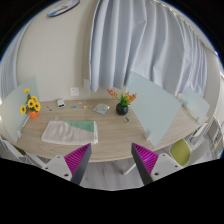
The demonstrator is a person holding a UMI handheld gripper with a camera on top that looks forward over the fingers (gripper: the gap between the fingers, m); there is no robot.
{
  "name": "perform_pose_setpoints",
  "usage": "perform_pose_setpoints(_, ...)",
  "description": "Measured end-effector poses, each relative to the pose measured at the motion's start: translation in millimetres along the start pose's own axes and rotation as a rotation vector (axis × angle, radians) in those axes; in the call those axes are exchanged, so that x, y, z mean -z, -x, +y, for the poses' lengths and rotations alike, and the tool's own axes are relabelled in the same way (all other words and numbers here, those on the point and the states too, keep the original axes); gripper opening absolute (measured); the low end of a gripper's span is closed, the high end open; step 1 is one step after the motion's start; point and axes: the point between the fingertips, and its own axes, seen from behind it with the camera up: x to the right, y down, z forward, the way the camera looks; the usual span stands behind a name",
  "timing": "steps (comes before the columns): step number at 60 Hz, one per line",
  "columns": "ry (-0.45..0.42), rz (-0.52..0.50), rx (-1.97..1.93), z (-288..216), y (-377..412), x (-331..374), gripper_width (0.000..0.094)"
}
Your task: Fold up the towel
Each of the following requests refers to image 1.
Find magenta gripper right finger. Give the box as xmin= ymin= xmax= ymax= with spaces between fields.
xmin=131 ymin=143 xmax=159 ymax=185

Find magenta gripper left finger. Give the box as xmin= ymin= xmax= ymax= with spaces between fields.
xmin=64 ymin=144 xmax=92 ymax=185

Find beige and green towel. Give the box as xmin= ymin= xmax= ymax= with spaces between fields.
xmin=41 ymin=121 xmax=98 ymax=145

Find lime green chair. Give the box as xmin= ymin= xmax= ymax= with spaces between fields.
xmin=170 ymin=139 xmax=191 ymax=166

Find orange flowers in black vase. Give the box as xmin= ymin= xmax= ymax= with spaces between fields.
xmin=107 ymin=89 xmax=137 ymax=115

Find small white box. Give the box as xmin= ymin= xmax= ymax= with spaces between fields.
xmin=57 ymin=99 xmax=65 ymax=108

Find sunflowers in orange pot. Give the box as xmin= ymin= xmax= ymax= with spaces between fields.
xmin=20 ymin=88 xmax=41 ymax=119

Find far right frosted divider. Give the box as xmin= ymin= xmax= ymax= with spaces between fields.
xmin=181 ymin=87 xmax=210 ymax=123

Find left frosted desk divider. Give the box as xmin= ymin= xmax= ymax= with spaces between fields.
xmin=0 ymin=77 xmax=39 ymax=142

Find white curtain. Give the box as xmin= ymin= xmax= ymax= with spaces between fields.
xmin=89 ymin=0 xmax=207 ymax=95

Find white wire chair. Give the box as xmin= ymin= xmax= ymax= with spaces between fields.
xmin=0 ymin=135 xmax=45 ymax=168

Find white wall socket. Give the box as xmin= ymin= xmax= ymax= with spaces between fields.
xmin=70 ymin=87 xmax=79 ymax=96

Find round wall clock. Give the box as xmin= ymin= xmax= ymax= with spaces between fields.
xmin=48 ymin=0 xmax=80 ymax=17

